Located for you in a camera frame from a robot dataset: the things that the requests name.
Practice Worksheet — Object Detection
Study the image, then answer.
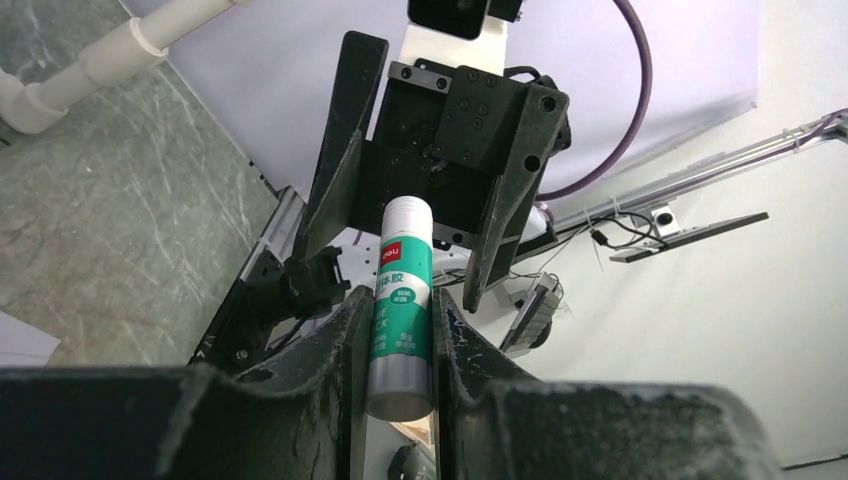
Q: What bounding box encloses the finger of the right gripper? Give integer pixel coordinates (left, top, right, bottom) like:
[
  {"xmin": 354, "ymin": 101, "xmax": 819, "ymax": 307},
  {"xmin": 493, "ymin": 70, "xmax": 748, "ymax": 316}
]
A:
[
  {"xmin": 292, "ymin": 31, "xmax": 389, "ymax": 260},
  {"xmin": 462, "ymin": 84, "xmax": 568, "ymax": 313}
]

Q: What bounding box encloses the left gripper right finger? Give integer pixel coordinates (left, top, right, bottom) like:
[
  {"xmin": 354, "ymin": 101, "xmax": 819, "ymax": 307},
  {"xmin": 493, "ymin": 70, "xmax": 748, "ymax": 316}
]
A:
[{"xmin": 432, "ymin": 288, "xmax": 782, "ymax": 479}]

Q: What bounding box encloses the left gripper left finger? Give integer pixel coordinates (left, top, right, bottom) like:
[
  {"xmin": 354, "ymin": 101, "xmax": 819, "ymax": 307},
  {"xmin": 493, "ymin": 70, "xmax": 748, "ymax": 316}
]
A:
[{"xmin": 1, "ymin": 286, "xmax": 374, "ymax": 479}]

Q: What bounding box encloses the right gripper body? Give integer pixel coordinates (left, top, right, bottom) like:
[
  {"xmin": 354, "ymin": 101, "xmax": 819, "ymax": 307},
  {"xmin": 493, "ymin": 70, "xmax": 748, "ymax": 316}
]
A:
[{"xmin": 348, "ymin": 59, "xmax": 571, "ymax": 247}]

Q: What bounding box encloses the green glue stick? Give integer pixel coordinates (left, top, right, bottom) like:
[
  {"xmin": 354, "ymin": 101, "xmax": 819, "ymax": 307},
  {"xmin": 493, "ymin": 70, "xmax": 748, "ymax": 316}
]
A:
[{"xmin": 365, "ymin": 196, "xmax": 433, "ymax": 423}]

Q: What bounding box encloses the grey envelope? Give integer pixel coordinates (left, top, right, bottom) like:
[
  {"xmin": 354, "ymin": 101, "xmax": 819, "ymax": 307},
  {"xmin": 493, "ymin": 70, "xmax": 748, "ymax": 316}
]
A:
[{"xmin": 1, "ymin": 312, "xmax": 60, "ymax": 368}]

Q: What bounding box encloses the black round knob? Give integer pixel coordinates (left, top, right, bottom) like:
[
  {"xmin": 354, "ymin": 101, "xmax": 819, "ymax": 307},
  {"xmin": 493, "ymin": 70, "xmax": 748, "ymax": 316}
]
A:
[{"xmin": 387, "ymin": 442, "xmax": 438, "ymax": 480}]

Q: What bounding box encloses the black desk gadget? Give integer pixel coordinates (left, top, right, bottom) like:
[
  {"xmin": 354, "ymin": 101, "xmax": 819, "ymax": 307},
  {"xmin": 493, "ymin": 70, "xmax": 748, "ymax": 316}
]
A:
[{"xmin": 499, "ymin": 272, "xmax": 563, "ymax": 358}]

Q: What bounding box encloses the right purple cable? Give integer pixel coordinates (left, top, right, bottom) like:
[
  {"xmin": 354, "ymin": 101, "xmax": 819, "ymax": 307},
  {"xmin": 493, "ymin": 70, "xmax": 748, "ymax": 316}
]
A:
[{"xmin": 533, "ymin": 0, "xmax": 656, "ymax": 203}]

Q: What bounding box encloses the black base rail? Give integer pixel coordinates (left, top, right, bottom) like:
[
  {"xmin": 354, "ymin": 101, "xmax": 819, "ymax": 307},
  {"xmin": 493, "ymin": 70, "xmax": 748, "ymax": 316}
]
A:
[{"xmin": 188, "ymin": 248, "xmax": 313, "ymax": 372}]

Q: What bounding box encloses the white PVC pipe frame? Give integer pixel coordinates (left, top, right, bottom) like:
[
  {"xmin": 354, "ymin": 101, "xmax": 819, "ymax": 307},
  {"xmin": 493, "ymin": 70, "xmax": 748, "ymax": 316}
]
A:
[{"xmin": 1, "ymin": 0, "xmax": 247, "ymax": 135}]

